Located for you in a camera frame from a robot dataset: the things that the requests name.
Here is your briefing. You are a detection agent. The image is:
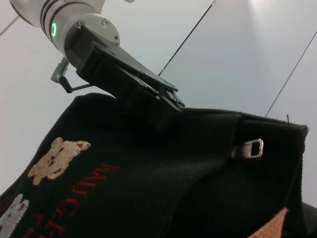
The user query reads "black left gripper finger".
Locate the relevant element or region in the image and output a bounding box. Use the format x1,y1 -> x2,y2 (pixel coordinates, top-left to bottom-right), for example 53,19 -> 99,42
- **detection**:
158,88 -> 186,114
128,86 -> 179,134

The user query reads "left gripper cable with connector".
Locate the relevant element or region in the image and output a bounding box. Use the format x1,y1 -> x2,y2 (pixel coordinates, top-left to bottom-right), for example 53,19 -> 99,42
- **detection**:
51,56 -> 94,94

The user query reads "black food bag orange strap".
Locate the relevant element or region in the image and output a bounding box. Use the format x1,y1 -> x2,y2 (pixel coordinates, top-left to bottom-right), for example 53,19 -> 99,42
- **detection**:
0,93 -> 309,238

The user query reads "large silver zipper pull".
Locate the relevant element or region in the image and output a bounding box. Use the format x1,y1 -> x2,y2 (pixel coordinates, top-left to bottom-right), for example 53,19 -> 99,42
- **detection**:
232,138 -> 264,159

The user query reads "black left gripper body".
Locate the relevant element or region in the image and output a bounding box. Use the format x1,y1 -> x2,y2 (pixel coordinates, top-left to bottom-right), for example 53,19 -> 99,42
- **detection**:
63,24 -> 179,101

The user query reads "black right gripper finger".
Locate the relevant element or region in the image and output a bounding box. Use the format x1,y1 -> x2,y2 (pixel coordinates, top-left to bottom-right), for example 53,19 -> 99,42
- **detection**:
301,202 -> 317,238

